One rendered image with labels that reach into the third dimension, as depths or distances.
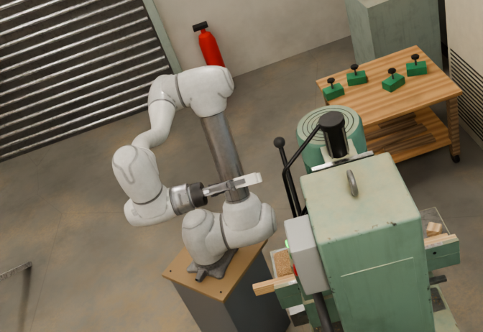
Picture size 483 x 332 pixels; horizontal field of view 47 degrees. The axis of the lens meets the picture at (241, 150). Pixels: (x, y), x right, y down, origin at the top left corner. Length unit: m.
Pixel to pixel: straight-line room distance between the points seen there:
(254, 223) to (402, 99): 1.29
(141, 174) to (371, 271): 0.69
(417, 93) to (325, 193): 1.98
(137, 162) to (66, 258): 2.35
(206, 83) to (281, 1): 2.64
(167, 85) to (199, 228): 0.59
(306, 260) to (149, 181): 0.57
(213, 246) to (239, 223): 0.15
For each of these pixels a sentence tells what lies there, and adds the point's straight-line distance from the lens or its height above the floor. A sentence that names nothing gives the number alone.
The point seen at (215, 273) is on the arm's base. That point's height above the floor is 0.64.
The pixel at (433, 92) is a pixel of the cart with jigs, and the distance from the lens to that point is 3.17.
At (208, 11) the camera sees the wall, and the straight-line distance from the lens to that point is 4.51.
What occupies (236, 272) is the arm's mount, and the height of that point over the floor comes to 0.62.
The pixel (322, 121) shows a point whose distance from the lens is 1.29.
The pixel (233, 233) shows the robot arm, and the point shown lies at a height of 0.81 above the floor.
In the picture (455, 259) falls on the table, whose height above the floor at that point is 0.87.
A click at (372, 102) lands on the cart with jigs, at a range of 3.16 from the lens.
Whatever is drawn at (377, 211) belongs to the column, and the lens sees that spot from 1.20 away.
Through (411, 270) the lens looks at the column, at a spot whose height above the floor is 1.36.
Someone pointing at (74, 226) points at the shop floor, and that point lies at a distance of 4.05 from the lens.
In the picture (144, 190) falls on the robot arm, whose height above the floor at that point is 1.44.
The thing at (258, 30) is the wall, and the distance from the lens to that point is 4.65.
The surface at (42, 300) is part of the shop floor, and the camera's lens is 3.72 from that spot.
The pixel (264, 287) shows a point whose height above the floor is 0.94.
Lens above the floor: 2.40
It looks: 37 degrees down
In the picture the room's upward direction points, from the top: 21 degrees counter-clockwise
